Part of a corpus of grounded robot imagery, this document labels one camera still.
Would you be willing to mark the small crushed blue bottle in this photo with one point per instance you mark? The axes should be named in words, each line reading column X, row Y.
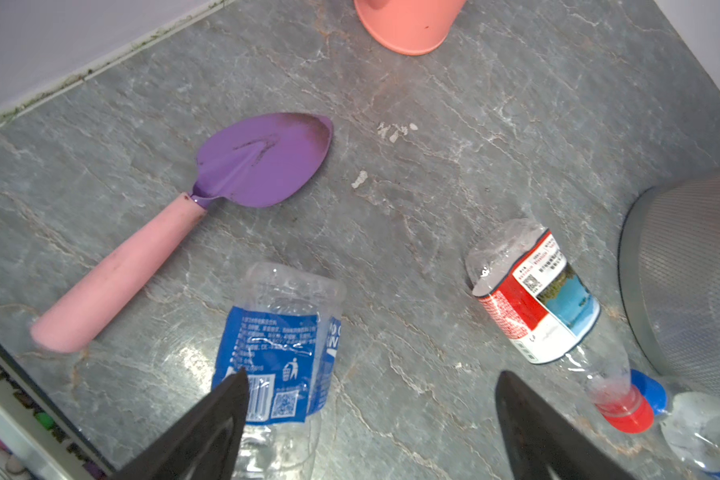
column 688, row 419

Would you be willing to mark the purple spoon pink handle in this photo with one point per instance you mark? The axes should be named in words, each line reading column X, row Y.
column 257, row 162

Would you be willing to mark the Pocari Sweat bottle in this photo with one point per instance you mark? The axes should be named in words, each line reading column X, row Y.
column 284, row 330

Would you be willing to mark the pink watering can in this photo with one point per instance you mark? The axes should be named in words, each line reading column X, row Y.
column 409, row 27

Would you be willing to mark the grey mesh waste bin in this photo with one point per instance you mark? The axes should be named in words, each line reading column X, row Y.
column 669, row 277

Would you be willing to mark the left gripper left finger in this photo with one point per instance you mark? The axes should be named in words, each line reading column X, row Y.
column 204, row 443

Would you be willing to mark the red label clear bottle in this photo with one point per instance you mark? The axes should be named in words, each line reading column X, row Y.
column 528, row 287

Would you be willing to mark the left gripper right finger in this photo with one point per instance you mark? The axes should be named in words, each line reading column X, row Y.
column 540, row 443

